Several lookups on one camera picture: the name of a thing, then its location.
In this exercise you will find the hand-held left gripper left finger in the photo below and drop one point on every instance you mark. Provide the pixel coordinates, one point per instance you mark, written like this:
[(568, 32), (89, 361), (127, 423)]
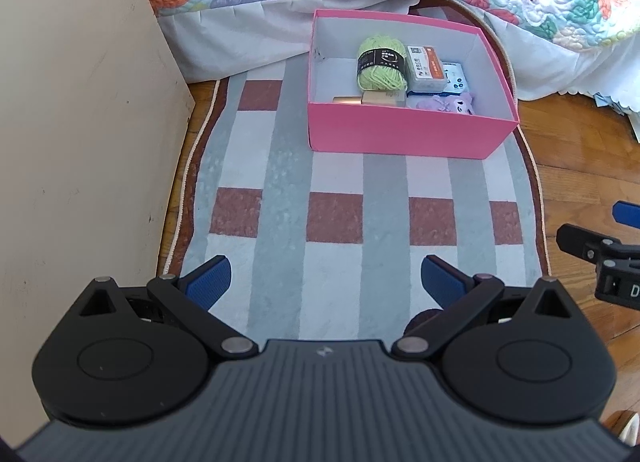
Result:
[(210, 282)]

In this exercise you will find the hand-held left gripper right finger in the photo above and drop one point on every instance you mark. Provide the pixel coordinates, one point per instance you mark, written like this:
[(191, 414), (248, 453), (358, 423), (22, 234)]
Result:
[(442, 282)]

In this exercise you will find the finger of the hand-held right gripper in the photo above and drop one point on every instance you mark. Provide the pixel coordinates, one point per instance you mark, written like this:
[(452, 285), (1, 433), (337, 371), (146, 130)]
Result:
[(580, 239), (629, 214)]

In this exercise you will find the pink cardboard box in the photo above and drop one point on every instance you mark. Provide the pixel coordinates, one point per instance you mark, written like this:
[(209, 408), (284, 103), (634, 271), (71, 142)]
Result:
[(400, 132)]

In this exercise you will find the purple plush toy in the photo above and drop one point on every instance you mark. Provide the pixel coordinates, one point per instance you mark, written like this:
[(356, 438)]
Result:
[(447, 104)]

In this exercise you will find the gold-capped foundation bottle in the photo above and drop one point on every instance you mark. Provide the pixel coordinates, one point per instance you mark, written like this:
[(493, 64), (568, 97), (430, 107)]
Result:
[(375, 98)]

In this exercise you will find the orange and white tissue packet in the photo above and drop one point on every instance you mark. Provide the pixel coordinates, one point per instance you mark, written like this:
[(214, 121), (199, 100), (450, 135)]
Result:
[(425, 69)]

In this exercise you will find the green yarn ball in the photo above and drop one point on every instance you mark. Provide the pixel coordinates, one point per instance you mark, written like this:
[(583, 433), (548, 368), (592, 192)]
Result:
[(382, 67)]

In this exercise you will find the crumpled patterned paper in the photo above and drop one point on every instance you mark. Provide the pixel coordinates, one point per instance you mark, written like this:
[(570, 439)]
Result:
[(622, 109)]

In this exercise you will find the checkered rug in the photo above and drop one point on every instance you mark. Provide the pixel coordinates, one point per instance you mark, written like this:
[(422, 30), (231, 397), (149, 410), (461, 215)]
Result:
[(330, 222)]

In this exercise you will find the cream cabinet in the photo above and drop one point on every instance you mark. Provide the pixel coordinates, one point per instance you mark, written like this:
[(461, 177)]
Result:
[(75, 142)]

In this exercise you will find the blue and white tissue pack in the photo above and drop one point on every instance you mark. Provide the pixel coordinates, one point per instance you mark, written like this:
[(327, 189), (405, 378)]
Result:
[(457, 78)]

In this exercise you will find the white bed skirt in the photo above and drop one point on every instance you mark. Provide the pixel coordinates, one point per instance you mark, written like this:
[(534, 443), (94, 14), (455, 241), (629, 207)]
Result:
[(235, 42)]

